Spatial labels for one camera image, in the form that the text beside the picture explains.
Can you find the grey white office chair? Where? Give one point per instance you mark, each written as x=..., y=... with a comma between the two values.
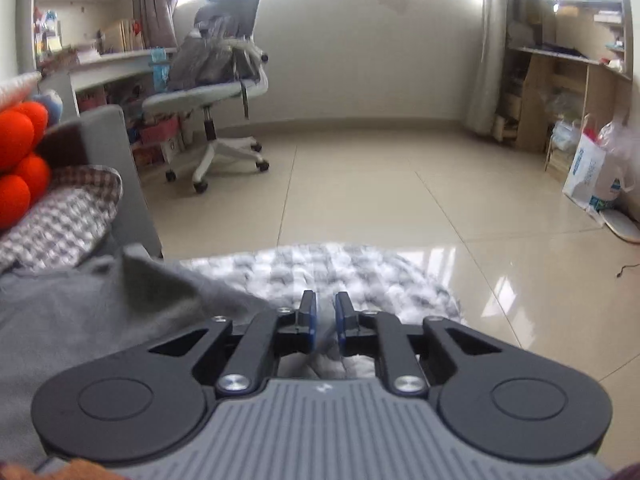
x=200, y=95

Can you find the grey checked quilted blanket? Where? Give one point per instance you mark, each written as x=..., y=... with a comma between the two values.
x=300, y=270

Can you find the white blue paper bag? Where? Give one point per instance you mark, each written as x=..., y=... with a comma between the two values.
x=587, y=170

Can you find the wooden shelf unit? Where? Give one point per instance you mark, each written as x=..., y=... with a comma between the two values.
x=535, y=85

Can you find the grey pants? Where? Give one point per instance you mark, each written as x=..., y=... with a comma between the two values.
x=100, y=310

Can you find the blue plush toy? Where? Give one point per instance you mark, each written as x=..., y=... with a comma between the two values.
x=52, y=102

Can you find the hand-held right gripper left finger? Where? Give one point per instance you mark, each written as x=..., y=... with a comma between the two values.
x=311, y=320

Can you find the grey curtain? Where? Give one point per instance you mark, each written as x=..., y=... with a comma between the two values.
x=495, y=50
x=155, y=0

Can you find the white desk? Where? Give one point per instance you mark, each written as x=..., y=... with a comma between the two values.
x=110, y=62

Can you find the grey clothes on chair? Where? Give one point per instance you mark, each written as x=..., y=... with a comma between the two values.
x=210, y=60

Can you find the light grey pillow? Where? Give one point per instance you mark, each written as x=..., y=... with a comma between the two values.
x=15, y=90

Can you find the pink storage box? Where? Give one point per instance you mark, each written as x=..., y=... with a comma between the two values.
x=160, y=135

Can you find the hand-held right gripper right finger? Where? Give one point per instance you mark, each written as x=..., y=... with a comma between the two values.
x=341, y=320

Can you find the clear plastic bag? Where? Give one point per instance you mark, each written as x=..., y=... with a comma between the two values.
x=625, y=150

